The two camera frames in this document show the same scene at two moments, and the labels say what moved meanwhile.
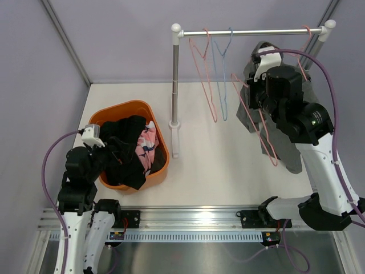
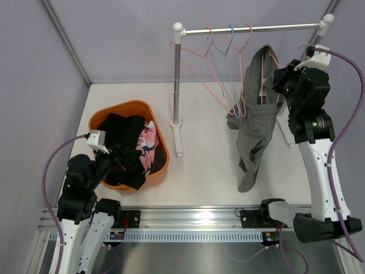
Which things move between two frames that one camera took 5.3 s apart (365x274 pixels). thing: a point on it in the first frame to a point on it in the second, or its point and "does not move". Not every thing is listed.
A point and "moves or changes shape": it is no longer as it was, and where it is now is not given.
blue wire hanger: [219, 63] to [220, 60]
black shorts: [121, 136] does not move
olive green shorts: [159, 159] does not move
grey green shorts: [276, 144] to [253, 121]
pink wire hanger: [274, 159] to [240, 52]
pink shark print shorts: [146, 141] does not move
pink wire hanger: [303, 49] moves or changes shape
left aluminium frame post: [65, 39] does not move
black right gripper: [253, 85] to [282, 75]
